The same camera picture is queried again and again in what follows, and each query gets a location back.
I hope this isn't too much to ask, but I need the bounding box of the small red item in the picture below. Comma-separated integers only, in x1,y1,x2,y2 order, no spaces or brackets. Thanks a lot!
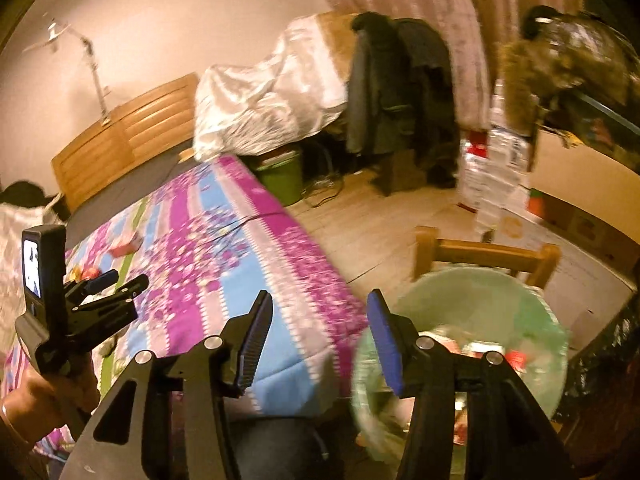
111,237,143,257

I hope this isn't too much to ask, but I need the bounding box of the grey bed sheet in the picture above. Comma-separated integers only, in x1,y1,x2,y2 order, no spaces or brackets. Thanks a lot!
67,140,213,246

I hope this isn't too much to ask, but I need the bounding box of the pink patterned curtain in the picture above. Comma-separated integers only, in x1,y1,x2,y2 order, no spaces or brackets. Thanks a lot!
312,0,586,131

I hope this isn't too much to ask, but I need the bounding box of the dark cloth pile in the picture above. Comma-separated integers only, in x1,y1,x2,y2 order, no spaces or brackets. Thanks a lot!
555,305,640,461

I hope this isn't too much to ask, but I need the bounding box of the wooden furniture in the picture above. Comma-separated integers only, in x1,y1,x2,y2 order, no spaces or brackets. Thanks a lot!
320,10,362,131

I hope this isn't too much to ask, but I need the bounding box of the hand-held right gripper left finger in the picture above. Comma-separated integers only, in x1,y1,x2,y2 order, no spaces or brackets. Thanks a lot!
62,290,275,480

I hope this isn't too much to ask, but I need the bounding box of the person's left hand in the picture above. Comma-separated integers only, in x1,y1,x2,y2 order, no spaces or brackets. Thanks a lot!
15,355,101,422

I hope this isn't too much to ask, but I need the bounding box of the person's left forearm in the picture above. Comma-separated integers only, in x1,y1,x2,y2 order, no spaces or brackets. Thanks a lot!
0,400,58,480

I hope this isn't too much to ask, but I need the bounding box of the brown cardboard box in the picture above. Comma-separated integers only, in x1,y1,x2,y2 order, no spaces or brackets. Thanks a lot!
527,127,640,266

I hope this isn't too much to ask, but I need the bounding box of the white satin cloth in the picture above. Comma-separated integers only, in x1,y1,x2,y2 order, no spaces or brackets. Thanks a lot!
192,15,353,161

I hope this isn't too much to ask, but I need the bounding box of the white carton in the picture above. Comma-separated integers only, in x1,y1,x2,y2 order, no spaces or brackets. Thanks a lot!
495,200,636,351

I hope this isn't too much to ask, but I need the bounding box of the black cloth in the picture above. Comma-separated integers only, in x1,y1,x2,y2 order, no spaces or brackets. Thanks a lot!
0,181,58,208

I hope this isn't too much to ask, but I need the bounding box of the bin with green bag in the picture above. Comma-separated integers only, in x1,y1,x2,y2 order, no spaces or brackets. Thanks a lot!
350,265,571,480

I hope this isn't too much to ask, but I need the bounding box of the metal floor lamp stand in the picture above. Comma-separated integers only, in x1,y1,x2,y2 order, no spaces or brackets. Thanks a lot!
22,17,113,126

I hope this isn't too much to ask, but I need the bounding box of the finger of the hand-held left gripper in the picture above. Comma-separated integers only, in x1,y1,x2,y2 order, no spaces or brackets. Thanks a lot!
72,274,150,311
65,269,121,301

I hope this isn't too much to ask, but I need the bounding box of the pack of plastic bottles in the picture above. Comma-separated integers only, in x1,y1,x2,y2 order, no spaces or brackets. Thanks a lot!
457,80,536,238

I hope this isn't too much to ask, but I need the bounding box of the wooden chair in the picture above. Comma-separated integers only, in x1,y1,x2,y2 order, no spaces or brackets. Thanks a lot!
412,226,561,291

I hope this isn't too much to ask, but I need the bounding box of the wooden headboard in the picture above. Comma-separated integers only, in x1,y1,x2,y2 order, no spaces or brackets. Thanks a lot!
50,72,201,213

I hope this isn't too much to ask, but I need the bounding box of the blue metal bar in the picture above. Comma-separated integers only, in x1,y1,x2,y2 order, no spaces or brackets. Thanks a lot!
575,87,640,133

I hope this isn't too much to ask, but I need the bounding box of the black cable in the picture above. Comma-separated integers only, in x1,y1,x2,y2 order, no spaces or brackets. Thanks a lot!
200,212,291,246

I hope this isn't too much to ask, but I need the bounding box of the dark grey cloth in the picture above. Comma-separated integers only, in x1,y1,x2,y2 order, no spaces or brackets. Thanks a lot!
230,410,362,480

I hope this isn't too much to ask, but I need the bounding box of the dark hanging coat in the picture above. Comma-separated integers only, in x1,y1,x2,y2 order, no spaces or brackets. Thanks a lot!
385,17,458,188

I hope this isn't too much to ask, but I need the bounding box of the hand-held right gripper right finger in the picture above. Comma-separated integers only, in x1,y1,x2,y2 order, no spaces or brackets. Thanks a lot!
366,289,576,480

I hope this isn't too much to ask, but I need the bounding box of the fur-trimmed dark jacket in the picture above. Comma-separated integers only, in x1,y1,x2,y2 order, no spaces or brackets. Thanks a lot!
497,5,640,156

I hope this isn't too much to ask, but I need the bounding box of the green bucket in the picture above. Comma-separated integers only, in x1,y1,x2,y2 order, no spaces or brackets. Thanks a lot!
250,149,305,206

